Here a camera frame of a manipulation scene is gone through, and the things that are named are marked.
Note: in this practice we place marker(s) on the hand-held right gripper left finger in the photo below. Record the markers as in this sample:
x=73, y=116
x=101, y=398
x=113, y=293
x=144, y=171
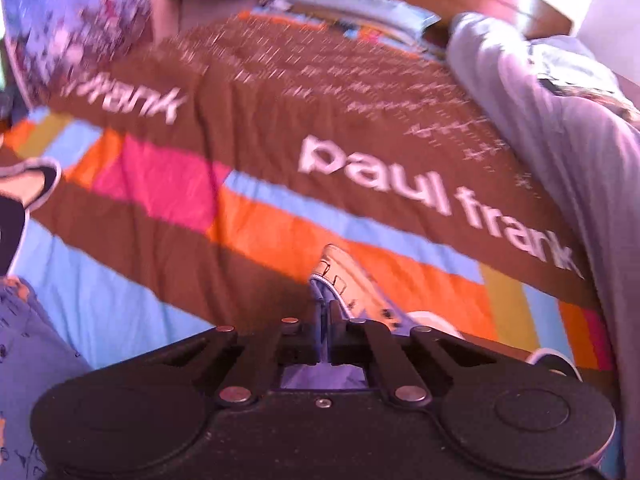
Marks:
x=300, y=345

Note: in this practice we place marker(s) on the white bedside table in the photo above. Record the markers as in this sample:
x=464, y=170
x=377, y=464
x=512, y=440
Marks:
x=200, y=10

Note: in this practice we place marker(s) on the white duvet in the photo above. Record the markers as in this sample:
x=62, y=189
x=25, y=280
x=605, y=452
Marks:
x=565, y=185

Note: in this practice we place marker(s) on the blue pillow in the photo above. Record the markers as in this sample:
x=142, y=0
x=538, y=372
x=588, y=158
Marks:
x=360, y=15

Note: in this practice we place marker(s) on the colourful printed blanket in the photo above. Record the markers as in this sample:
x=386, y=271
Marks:
x=300, y=110

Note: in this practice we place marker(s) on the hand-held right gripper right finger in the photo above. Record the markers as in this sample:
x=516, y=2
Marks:
x=350, y=345

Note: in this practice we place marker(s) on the pale printed pillow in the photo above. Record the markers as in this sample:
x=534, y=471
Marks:
x=580, y=70

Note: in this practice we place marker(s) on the blue printed curtain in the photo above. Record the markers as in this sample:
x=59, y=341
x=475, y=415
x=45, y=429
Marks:
x=65, y=15

